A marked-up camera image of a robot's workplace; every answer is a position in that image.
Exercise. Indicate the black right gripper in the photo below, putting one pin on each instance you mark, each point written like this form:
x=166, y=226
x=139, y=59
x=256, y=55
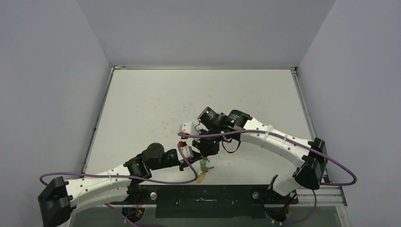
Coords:
x=204, y=152

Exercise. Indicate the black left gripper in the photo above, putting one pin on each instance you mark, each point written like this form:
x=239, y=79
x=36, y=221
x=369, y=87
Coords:
x=180, y=163

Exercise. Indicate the key with green tag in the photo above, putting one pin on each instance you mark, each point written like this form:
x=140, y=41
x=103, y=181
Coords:
x=204, y=163

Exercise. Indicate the metal keyring with red grip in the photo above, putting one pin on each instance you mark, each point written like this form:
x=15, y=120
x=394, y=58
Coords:
x=205, y=170

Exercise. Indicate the key with yellow tag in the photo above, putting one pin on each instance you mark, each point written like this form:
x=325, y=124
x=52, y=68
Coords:
x=201, y=177

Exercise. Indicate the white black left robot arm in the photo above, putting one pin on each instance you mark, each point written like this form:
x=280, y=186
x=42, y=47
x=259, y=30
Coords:
x=61, y=198

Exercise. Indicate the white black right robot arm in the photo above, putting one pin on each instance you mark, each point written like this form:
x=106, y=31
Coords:
x=307, y=156

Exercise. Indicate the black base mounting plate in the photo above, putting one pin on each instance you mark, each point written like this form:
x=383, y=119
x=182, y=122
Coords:
x=209, y=201

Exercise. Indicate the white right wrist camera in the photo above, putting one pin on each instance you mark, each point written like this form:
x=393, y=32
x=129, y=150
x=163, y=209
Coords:
x=188, y=128

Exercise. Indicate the aluminium table frame rail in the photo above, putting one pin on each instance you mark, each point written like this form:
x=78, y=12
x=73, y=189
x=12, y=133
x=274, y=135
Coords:
x=326, y=195

